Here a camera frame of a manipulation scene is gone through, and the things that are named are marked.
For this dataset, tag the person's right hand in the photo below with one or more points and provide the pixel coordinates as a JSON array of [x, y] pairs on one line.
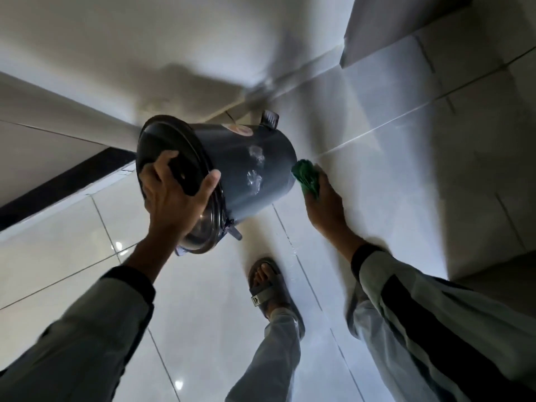
[[328, 211]]

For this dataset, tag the person's left hand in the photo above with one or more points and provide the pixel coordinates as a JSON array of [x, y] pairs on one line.
[[171, 209]]

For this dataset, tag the person's left thumb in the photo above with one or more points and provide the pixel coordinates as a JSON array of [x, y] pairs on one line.
[[207, 188]]

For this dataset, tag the person's right fingers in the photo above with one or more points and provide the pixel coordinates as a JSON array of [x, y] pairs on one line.
[[323, 186]]

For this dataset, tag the green cleaning cloth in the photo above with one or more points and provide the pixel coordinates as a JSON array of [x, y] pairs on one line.
[[307, 175]]

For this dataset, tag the dark grey pedal bin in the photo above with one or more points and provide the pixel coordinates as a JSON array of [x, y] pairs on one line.
[[247, 171]]

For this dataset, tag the person's left forearm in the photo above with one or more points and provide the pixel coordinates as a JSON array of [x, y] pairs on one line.
[[92, 326]]

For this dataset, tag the person's right forearm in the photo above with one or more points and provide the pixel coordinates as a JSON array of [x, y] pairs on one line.
[[423, 322]]

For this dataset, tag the person's foot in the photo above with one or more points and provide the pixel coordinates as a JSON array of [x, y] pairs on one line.
[[264, 278]]

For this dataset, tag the grey slide sandal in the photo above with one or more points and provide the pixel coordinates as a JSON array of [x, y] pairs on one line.
[[274, 295]]

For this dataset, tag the person's leg in grey trousers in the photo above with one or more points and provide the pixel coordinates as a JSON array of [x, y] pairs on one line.
[[272, 360]]

